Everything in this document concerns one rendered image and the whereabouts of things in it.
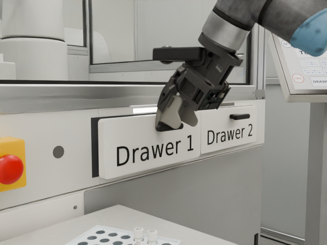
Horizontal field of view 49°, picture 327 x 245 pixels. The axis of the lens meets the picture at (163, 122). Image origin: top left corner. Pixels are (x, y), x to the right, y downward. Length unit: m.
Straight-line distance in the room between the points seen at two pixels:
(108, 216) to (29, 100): 0.24
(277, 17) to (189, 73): 0.17
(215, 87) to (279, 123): 1.78
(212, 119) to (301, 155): 1.49
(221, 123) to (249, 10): 0.42
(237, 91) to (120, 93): 0.44
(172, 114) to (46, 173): 0.25
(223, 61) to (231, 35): 0.05
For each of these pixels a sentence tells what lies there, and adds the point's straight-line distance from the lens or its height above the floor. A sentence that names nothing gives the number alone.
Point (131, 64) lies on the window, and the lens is 0.75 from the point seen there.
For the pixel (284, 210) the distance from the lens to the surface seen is 2.49.
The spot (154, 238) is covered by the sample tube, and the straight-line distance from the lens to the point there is 0.46.
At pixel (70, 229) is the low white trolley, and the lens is 0.61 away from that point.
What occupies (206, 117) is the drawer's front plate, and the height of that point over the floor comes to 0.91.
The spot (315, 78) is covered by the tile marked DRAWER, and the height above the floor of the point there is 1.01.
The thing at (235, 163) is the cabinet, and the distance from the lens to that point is 1.08.
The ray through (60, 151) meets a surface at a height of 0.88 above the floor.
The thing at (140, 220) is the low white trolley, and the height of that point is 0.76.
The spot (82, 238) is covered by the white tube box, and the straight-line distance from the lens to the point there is 0.48.
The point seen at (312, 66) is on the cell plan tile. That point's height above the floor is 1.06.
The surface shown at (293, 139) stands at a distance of 2.37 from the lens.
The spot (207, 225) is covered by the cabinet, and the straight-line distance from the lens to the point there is 1.01.
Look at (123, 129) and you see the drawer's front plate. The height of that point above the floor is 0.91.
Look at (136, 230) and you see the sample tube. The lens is 0.46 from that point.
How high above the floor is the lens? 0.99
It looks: 6 degrees down
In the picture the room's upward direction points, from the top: straight up
